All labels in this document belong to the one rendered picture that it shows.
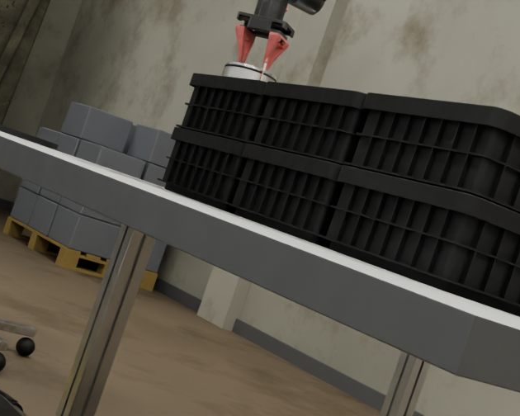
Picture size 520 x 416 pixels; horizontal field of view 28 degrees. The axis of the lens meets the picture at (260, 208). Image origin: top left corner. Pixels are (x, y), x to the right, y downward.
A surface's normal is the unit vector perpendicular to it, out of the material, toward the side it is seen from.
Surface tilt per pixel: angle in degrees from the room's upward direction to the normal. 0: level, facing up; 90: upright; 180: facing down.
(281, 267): 90
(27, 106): 90
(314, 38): 90
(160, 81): 90
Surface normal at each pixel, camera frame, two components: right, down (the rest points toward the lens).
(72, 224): -0.76, -0.27
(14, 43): 0.63, 0.22
